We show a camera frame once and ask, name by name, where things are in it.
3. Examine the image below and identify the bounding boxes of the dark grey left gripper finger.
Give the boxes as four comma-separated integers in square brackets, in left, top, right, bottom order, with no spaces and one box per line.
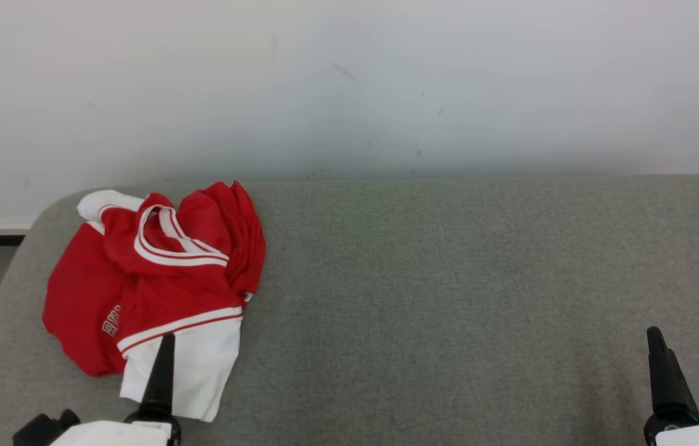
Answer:
[138,333,176,414]

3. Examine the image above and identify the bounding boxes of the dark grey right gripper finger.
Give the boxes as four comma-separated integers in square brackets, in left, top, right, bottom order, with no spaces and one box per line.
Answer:
[646,326,699,418]

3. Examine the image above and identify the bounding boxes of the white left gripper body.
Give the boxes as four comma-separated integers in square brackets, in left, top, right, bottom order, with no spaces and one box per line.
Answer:
[49,406,182,446]

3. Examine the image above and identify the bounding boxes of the red and white jersey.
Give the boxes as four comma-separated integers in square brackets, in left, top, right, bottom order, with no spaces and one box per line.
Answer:
[42,189,245,423]

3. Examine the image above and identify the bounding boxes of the grey fabric sofa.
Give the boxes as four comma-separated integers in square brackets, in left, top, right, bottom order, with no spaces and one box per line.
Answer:
[0,175,699,446]

